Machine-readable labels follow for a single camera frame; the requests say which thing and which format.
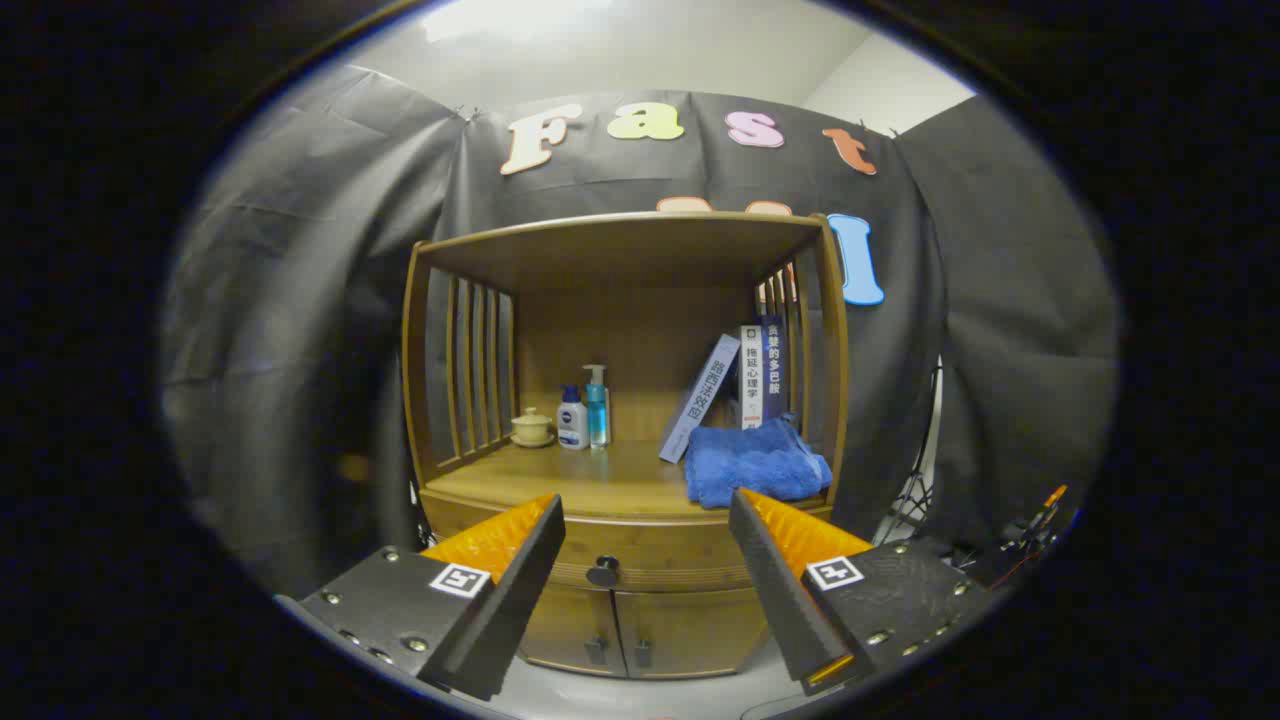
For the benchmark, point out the black device with orange tip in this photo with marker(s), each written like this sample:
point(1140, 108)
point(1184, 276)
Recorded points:
point(1030, 530)

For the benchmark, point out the beige lidded teacup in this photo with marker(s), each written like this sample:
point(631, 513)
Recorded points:
point(531, 428)

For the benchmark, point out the wooden drawer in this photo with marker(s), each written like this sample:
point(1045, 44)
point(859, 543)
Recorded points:
point(650, 545)

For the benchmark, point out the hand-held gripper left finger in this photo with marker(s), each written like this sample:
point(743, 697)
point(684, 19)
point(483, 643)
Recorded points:
point(510, 600)

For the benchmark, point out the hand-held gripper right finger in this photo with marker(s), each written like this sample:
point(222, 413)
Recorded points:
point(775, 590)

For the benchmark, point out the blue folded towel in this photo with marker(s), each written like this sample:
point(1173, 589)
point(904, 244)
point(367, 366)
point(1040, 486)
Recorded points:
point(755, 465)

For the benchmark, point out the dark blue book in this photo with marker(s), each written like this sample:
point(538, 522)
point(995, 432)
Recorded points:
point(774, 370)

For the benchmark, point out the wooden countertop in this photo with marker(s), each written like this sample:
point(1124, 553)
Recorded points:
point(600, 480)

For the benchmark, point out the blue pump bottle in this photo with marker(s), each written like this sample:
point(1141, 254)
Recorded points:
point(597, 415)

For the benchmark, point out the lavender book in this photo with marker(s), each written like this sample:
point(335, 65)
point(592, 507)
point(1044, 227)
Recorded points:
point(700, 400)

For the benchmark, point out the wooden cabinet door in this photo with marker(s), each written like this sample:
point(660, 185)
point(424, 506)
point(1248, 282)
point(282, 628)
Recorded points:
point(700, 630)
point(570, 625)

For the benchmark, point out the white lotion bottle blue cap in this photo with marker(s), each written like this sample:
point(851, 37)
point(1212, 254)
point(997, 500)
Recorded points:
point(572, 425)

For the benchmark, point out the wooden cabinet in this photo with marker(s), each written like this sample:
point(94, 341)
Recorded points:
point(640, 260)

